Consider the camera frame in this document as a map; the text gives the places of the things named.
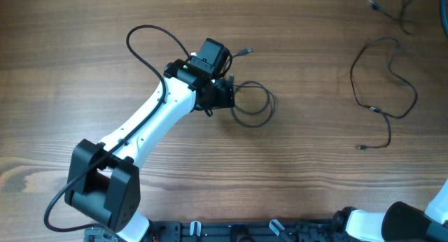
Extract left camera cable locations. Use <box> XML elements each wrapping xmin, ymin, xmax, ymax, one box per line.
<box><xmin>43</xmin><ymin>24</ymin><xmax>192</xmax><ymax>233</ymax></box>

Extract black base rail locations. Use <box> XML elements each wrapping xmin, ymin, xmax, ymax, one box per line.
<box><xmin>83</xmin><ymin>219</ymin><xmax>351</xmax><ymax>242</ymax></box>

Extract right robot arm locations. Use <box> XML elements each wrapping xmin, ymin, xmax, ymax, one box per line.
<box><xmin>330</xmin><ymin>184</ymin><xmax>447</xmax><ymax>241</ymax></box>

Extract black USB cable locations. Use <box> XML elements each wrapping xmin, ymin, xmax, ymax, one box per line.
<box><xmin>366</xmin><ymin>0</ymin><xmax>421</xmax><ymax>36</ymax></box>
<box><xmin>349</xmin><ymin>36</ymin><xmax>419</xmax><ymax>152</ymax></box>
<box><xmin>223</xmin><ymin>48</ymin><xmax>277</xmax><ymax>129</ymax></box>

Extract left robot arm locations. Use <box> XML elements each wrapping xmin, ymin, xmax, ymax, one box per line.
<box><xmin>64</xmin><ymin>38</ymin><xmax>235</xmax><ymax>241</ymax></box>

